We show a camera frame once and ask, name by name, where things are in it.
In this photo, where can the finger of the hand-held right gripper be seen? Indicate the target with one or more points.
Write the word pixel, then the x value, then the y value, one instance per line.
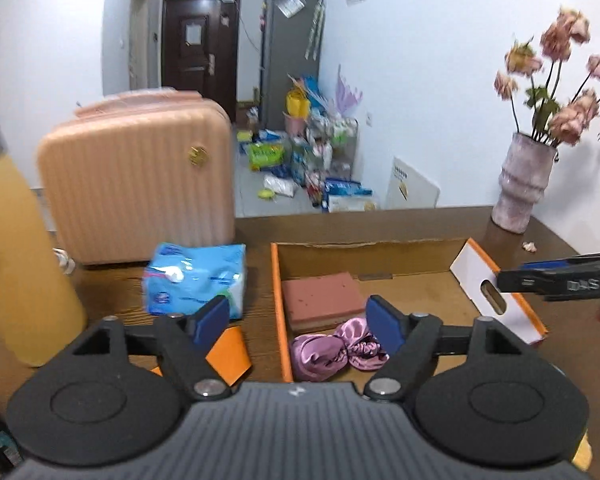
pixel 555 280

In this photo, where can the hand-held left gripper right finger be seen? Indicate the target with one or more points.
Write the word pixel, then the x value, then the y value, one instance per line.
pixel 385 321

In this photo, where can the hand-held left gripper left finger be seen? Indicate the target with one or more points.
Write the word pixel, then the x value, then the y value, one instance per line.
pixel 211 321

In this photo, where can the orange cardboard box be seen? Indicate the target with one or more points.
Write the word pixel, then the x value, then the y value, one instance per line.
pixel 430 287

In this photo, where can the purple satin scrunchie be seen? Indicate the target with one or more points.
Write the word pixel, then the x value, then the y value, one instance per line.
pixel 320 350

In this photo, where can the fallen flower petal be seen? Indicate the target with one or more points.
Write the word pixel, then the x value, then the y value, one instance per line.
pixel 530 247

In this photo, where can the blue tissue pack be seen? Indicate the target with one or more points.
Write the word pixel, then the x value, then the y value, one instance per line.
pixel 195 275

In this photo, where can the pink sponge block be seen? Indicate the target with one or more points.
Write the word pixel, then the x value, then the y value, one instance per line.
pixel 320 300

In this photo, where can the pink ceramic vase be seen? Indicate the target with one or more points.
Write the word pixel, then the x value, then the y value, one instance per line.
pixel 522 185

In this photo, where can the blue and white packet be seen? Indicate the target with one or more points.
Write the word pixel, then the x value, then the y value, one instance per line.
pixel 347 194

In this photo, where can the white board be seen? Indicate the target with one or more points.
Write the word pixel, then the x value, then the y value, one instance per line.
pixel 412 185

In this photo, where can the white plastic bag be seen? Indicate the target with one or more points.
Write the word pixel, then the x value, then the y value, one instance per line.
pixel 280 186

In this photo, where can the pink ribbed suitcase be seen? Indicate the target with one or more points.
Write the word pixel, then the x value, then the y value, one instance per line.
pixel 130 185

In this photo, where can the dried pink flowers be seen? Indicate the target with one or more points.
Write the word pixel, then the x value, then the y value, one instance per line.
pixel 570 115

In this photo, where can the green packet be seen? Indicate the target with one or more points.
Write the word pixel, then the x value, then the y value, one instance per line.
pixel 266 156

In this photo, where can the white storage cart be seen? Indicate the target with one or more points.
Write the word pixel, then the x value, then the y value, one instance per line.
pixel 337 145

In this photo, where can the yellow thermos jug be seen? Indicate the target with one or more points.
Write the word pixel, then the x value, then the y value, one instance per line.
pixel 20 260

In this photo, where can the pink bin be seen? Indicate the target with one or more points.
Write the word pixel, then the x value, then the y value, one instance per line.
pixel 295 124

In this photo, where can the dark brown door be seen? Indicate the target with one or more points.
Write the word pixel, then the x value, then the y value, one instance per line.
pixel 200 70

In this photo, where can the grey refrigerator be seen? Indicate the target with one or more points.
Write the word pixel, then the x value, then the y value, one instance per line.
pixel 285 60

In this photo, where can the white door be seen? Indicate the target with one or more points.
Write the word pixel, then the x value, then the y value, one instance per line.
pixel 139 40

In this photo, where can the folded umbrella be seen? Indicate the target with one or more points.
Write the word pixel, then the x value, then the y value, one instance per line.
pixel 315 25

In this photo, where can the paper sheet on refrigerator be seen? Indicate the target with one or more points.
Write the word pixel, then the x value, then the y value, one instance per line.
pixel 291 5

